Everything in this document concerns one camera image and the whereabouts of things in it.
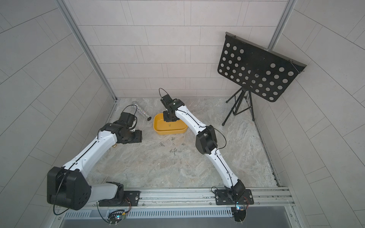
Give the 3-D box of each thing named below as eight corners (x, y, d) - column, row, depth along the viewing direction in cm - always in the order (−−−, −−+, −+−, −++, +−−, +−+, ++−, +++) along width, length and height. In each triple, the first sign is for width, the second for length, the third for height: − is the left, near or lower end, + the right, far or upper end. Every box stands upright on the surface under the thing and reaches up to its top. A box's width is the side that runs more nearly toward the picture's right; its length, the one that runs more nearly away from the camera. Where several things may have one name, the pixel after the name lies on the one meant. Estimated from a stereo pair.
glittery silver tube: (131, 106, 113) (130, 103, 110) (134, 104, 114) (133, 101, 112) (149, 120, 104) (148, 118, 101) (152, 118, 105) (151, 115, 103)
